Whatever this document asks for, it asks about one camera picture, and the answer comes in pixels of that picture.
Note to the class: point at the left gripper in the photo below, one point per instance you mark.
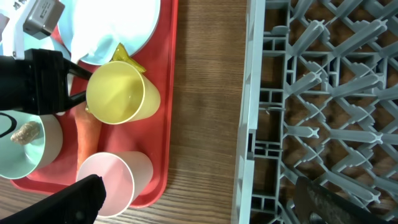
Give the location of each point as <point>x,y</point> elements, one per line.
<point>38,83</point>

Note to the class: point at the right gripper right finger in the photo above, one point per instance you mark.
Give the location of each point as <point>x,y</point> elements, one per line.
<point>316,204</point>

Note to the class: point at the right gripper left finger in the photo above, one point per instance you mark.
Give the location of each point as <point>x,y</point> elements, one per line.
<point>78,203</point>

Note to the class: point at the orange carrot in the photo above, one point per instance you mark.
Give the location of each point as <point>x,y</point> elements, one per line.
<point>88,133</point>

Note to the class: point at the yellow snack wrapper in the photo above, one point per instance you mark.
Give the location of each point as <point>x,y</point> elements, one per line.
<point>121,54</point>

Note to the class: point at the brown food lump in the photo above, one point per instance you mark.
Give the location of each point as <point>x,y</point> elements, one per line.
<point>27,133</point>

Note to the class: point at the green bowl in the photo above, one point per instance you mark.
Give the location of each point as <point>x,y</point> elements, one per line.
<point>18,161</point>

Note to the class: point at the grey dishwasher rack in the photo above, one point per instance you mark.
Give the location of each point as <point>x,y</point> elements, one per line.
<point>320,101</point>

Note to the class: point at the yellow cup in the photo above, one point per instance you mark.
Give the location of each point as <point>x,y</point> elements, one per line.
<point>118,93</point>

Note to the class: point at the pink cup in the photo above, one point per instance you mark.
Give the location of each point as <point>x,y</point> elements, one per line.
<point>125,175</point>

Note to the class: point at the light blue plate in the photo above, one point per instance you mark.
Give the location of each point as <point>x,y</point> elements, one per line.
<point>92,29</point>

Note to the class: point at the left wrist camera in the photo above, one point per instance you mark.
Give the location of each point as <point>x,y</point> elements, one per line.
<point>38,18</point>

